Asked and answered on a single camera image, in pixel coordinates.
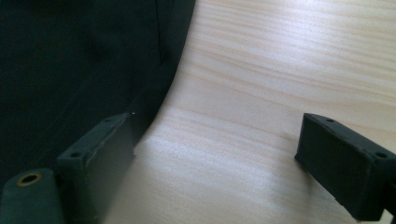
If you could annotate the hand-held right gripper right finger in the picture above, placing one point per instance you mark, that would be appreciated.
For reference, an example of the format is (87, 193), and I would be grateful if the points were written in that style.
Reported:
(342, 168)

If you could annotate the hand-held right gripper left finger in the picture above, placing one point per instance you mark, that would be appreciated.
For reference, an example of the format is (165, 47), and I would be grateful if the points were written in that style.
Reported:
(106, 155)

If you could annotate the black pants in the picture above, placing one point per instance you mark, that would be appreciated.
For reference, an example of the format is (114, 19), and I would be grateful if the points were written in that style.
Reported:
(68, 62)

